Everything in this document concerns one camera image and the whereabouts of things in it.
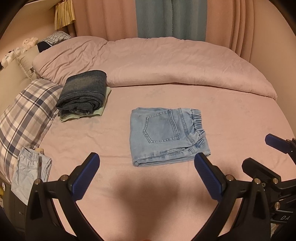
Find light blue denim pants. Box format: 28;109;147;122
129;107;211;167

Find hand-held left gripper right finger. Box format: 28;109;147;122
194;152;271;241

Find pale blue hanging shorts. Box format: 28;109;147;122
11;148;52;205

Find pink duvet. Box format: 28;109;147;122
32;37;278;100

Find large plaid pillow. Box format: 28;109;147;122
0;78;63;183

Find pink curtain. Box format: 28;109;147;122
72;0;139;42
203;0;264;61

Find cream cushion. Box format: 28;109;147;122
16;45;41;80

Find light green folded garment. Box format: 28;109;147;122
59;87;112;122

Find pink bed sheet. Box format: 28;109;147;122
9;86;296;241

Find spotted white plush toy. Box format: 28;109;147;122
0;47;21;69

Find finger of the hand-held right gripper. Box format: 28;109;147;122
265;134;296;160
242;158;282;186

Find blue curtain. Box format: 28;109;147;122
135;0;207;42

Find small plaid pillow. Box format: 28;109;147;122
38;31;72;47

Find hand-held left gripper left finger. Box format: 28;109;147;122
24;152;100;241

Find yellow pleated curtain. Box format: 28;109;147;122
54;0;75;30

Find dark blue folded jeans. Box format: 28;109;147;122
56;70;107;114

